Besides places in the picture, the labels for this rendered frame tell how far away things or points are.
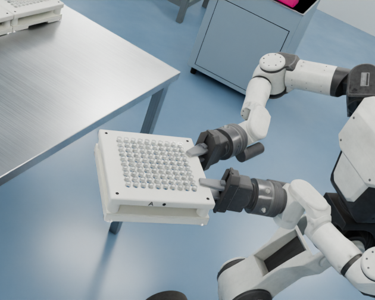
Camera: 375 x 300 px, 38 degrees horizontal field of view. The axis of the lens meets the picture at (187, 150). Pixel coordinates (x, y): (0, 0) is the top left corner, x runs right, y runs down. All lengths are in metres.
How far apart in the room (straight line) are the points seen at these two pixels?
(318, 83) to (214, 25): 2.23
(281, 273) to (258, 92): 0.55
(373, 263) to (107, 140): 0.67
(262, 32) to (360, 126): 2.29
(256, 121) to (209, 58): 2.43
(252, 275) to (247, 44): 2.32
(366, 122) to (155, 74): 0.85
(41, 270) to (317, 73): 1.40
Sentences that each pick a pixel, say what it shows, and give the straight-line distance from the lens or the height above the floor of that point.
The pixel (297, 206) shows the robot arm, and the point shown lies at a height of 1.09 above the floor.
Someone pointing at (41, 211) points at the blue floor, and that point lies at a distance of 2.64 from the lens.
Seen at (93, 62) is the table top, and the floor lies 0.90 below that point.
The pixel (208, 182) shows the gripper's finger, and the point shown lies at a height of 1.09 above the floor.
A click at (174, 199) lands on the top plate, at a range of 1.22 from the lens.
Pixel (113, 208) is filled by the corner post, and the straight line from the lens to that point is 1.20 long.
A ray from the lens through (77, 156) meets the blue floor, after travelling 2.97.
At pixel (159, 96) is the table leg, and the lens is 2.12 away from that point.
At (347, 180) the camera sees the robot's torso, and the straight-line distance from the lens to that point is 1.57.
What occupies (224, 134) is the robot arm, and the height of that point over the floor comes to 1.11.
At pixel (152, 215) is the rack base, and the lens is 1.24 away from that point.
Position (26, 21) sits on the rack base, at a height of 0.92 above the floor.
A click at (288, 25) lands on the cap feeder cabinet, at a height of 0.66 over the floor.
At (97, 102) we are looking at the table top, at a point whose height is 0.90.
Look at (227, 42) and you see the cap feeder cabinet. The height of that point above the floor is 0.36.
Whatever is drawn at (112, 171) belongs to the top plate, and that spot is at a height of 1.08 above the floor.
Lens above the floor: 1.88
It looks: 35 degrees down
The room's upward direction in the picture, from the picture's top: 21 degrees clockwise
